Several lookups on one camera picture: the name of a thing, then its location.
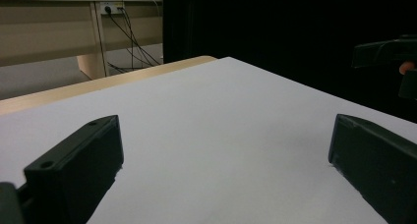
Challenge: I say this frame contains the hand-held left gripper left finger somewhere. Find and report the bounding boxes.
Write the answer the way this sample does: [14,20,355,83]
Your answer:
[23,114,125,224]

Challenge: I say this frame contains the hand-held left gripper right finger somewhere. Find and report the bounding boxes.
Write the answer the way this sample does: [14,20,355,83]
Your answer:
[328,113,417,224]

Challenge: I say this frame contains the beige office desk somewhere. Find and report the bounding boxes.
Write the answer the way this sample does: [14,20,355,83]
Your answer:
[0,0,164,81]

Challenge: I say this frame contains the thin black cable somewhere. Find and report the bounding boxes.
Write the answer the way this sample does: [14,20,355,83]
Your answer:
[118,6,136,71]

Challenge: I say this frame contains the black power cable with plug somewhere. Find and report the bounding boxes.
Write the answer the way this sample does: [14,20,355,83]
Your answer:
[103,5,161,66]

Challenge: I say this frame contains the white wall power socket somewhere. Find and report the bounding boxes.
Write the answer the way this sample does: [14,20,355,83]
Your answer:
[99,1,124,16]

